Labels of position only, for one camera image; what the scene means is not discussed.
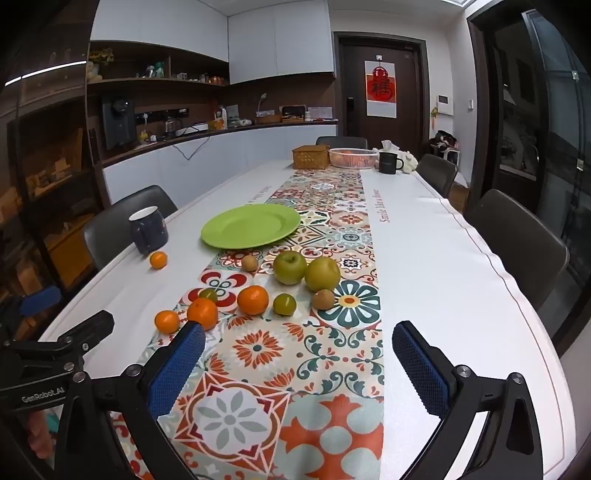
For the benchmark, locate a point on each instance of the green mandarin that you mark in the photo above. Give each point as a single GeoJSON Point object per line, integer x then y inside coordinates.
{"type": "Point", "coordinates": [284, 304]}
{"type": "Point", "coordinates": [208, 294]}

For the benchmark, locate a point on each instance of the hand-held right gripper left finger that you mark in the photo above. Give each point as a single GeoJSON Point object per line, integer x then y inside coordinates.
{"type": "Point", "coordinates": [178, 369]}

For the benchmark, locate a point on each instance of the red and white wall poster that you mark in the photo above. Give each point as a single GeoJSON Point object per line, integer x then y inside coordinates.
{"type": "Point", "coordinates": [381, 87]}

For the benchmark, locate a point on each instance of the white counter cabinet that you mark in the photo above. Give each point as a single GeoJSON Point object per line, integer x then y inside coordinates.
{"type": "Point", "coordinates": [231, 152]}

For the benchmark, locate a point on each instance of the green plate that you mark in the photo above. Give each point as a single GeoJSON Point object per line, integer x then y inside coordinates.
{"type": "Point", "coordinates": [249, 226]}

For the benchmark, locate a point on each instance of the black box appliance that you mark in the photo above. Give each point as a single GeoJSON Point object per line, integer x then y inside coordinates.
{"type": "Point", "coordinates": [293, 113]}

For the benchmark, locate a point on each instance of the orange mandarin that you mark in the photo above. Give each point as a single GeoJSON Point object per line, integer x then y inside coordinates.
{"type": "Point", "coordinates": [158, 260]}
{"type": "Point", "coordinates": [252, 300]}
{"type": "Point", "coordinates": [202, 314]}
{"type": "Point", "coordinates": [167, 321]}

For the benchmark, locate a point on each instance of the black countertop appliance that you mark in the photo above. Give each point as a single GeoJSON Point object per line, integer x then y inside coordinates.
{"type": "Point", "coordinates": [117, 124]}

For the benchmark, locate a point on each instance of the white desk lamp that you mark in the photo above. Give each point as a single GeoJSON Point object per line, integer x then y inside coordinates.
{"type": "Point", "coordinates": [262, 104]}

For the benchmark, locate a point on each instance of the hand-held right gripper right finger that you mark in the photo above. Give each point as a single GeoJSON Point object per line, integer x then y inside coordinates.
{"type": "Point", "coordinates": [422, 369]}

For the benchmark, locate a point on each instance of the wicker tray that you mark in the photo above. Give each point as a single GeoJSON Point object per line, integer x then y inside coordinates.
{"type": "Point", "coordinates": [268, 119]}

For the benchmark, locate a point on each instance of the white wall intercom panel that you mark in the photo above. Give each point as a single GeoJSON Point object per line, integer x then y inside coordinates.
{"type": "Point", "coordinates": [445, 104]}

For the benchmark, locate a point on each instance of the white upper cabinets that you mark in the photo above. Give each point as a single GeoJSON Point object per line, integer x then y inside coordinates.
{"type": "Point", "coordinates": [277, 41]}

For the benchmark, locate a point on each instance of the person's left hand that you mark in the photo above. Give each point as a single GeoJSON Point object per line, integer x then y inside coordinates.
{"type": "Point", "coordinates": [41, 434]}

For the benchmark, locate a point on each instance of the dark bag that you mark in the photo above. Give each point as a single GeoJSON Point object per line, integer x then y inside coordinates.
{"type": "Point", "coordinates": [443, 143]}

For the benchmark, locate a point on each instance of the dark grey chair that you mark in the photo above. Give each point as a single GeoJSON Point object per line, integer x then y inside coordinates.
{"type": "Point", "coordinates": [436, 173]}
{"type": "Point", "coordinates": [341, 142]}
{"type": "Point", "coordinates": [115, 221]}
{"type": "Point", "coordinates": [512, 240]}

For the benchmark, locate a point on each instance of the dark brown door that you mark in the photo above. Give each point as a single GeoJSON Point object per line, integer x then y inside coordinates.
{"type": "Point", "coordinates": [351, 69]}

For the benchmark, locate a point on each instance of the navy blue mug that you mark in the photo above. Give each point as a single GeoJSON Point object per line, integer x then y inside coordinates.
{"type": "Point", "coordinates": [148, 235]}

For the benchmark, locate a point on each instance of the yellow-green pear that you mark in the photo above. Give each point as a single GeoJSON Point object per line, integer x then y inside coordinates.
{"type": "Point", "coordinates": [322, 275]}

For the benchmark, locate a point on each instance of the wicker basket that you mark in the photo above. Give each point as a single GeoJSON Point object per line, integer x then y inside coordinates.
{"type": "Point", "coordinates": [310, 158]}

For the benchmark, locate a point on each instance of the white tissue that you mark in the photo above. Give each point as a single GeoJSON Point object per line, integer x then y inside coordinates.
{"type": "Point", "coordinates": [388, 146]}

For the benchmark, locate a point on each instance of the glass kettle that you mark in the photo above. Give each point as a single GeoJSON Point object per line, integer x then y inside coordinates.
{"type": "Point", "coordinates": [170, 128]}

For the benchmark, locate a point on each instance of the brown kiwi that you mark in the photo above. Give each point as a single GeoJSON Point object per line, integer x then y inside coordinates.
{"type": "Point", "coordinates": [324, 299]}
{"type": "Point", "coordinates": [250, 263]}

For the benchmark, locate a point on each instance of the green apple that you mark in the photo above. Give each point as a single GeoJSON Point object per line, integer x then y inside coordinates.
{"type": "Point", "coordinates": [290, 268]}

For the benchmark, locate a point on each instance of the glass sliding door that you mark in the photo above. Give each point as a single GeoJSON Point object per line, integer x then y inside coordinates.
{"type": "Point", "coordinates": [563, 138]}

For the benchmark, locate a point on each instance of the wooden wall shelf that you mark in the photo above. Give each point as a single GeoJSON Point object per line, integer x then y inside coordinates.
{"type": "Point", "coordinates": [138, 82]}

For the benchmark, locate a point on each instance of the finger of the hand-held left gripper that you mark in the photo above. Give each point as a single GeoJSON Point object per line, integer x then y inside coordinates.
{"type": "Point", "coordinates": [87, 325]}
{"type": "Point", "coordinates": [41, 299]}

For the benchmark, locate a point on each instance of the black mug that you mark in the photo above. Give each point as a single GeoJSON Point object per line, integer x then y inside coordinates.
{"type": "Point", "coordinates": [389, 163]}

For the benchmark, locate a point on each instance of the wooden storage cabinet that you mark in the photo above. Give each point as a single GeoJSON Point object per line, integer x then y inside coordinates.
{"type": "Point", "coordinates": [51, 184]}

